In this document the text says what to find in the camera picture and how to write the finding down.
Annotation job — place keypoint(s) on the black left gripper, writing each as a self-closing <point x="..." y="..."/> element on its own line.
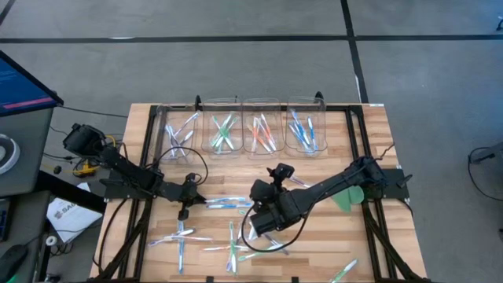
<point x="188" y="192"/>

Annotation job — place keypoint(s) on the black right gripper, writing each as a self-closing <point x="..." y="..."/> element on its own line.
<point x="267" y="204"/>

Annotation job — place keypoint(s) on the purple and white toothbrush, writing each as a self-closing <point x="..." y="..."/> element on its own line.
<point x="171" y="139"/>
<point x="300" y="182"/>
<point x="275" y="242"/>
<point x="184" y="126"/>
<point x="171" y="237"/>
<point x="181" y="143"/>
<point x="229" y="265"/>

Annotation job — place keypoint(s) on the orange and white toothbrush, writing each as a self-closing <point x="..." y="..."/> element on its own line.
<point x="192" y="238"/>
<point x="259" y="139"/>
<point x="254" y="133"/>
<point x="262" y="131"/>
<point x="220" y="248"/>
<point x="268" y="131"/>

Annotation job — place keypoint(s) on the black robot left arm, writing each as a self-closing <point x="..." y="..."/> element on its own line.
<point x="125" y="167"/>

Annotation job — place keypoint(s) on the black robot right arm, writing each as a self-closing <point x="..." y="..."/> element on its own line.
<point x="338" y="178"/>

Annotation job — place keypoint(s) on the clear plastic bin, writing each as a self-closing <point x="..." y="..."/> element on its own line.
<point x="279" y="118"/>
<point x="208" y="129"/>
<point x="177" y="118"/>
<point x="321" y="114"/>

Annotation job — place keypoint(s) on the green flat sheet piece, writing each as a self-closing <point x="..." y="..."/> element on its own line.
<point x="346" y="198"/>

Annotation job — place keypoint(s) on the yellow tool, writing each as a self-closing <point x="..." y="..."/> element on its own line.
<point x="86" y="170"/>

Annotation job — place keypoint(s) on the white printed booklet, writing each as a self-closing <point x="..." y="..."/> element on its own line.
<point x="74" y="216"/>

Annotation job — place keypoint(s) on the white label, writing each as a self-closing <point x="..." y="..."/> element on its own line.
<point x="376" y="105"/>

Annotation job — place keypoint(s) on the small white tape roll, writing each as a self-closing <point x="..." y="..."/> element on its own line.
<point x="51" y="240"/>

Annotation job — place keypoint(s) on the grey cabinet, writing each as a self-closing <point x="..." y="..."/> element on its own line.
<point x="31" y="157"/>

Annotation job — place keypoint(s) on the black desk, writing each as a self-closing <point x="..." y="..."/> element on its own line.
<point x="27" y="220"/>

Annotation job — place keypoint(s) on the black keyboard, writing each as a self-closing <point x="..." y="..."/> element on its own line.
<point x="3" y="220"/>

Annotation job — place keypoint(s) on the black computer mouse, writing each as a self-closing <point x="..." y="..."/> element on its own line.
<point x="12" y="261"/>

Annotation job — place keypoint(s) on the monitor with blue screen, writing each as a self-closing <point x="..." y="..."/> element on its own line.
<point x="19" y="86"/>

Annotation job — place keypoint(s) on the grey stand leg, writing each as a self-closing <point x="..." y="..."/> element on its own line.
<point x="491" y="151"/>

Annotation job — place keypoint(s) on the black frame post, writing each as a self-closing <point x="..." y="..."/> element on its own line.
<point x="197" y="99"/>
<point x="319" y="95"/>

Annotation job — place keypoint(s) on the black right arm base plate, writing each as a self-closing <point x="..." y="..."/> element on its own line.
<point x="395" y="192"/>

